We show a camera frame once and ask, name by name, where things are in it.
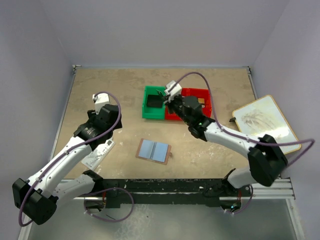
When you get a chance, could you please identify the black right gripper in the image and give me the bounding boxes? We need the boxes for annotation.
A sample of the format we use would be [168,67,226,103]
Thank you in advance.
[162,93,192,126]

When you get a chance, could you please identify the pink leather card holder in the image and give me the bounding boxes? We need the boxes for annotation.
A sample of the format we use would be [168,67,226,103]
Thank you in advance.
[135,138,172,165]

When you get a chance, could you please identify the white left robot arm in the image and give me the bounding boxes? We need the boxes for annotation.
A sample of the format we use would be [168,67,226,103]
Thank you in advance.
[12,104,122,227]

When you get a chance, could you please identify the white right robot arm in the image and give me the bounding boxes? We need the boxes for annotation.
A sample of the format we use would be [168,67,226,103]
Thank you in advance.
[164,94,288,196]

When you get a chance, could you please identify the gold magnetic stripe cards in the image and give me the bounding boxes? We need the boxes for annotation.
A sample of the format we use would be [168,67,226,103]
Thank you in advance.
[198,98,205,104]

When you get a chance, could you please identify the black VIP cards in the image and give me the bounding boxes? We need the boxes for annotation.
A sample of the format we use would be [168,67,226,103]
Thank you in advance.
[146,94,163,108]

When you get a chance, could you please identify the red plastic bin middle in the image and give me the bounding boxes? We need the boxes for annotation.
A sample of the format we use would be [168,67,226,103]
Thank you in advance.
[164,88,190,121]

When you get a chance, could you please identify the red plastic bin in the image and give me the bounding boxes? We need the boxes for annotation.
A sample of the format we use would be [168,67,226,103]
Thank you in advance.
[164,88,190,121]
[188,88,212,118]

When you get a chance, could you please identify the red plastic bin right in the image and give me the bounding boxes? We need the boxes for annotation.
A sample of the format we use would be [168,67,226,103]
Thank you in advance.
[188,88,212,118]

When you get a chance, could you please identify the green plastic bin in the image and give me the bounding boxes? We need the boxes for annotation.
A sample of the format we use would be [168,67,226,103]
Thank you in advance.
[142,85,166,120]

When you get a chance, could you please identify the yellow framed whiteboard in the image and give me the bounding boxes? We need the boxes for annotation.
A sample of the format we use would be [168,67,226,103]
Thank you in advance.
[232,95,298,143]

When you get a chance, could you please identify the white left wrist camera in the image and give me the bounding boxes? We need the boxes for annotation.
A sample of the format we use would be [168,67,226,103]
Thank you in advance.
[92,93,110,115]

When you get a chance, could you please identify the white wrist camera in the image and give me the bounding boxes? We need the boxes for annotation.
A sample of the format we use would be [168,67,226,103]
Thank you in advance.
[92,93,110,115]
[164,80,182,103]

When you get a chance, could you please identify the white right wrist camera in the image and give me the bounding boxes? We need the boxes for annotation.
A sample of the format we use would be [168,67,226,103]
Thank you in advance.
[164,80,182,103]

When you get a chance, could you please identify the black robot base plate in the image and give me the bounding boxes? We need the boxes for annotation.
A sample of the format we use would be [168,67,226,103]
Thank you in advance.
[73,169,251,210]

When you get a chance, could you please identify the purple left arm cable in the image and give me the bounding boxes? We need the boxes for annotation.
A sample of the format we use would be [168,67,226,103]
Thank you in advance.
[18,91,135,228]

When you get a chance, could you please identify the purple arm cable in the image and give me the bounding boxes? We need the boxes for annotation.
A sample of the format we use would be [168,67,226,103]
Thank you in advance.
[18,91,135,228]
[172,71,316,216]

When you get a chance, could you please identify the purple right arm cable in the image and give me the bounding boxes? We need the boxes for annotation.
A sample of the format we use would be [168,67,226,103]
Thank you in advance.
[172,71,316,216]

